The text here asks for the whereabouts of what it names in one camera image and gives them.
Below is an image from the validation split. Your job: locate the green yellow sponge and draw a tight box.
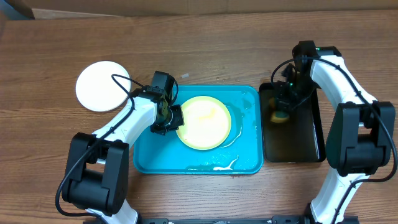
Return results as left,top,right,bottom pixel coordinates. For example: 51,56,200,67
269,98,290,123

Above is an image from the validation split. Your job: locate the yellow plate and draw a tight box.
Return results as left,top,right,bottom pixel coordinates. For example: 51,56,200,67
177,96,232,151

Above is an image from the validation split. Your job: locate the white plate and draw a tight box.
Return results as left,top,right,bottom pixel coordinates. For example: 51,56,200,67
75,61,130,112

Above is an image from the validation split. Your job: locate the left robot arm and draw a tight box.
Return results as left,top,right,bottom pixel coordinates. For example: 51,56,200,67
55,71,183,223

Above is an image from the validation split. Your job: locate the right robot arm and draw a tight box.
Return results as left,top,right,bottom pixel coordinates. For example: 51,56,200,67
269,40,397,223

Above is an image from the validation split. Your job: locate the black water tray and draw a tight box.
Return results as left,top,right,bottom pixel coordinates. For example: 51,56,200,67
259,83,326,162

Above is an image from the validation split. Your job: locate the teal plastic tray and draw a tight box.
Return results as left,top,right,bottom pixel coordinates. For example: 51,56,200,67
132,85,264,175

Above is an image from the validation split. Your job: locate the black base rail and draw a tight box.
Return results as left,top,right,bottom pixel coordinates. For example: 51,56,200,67
82,215,360,224

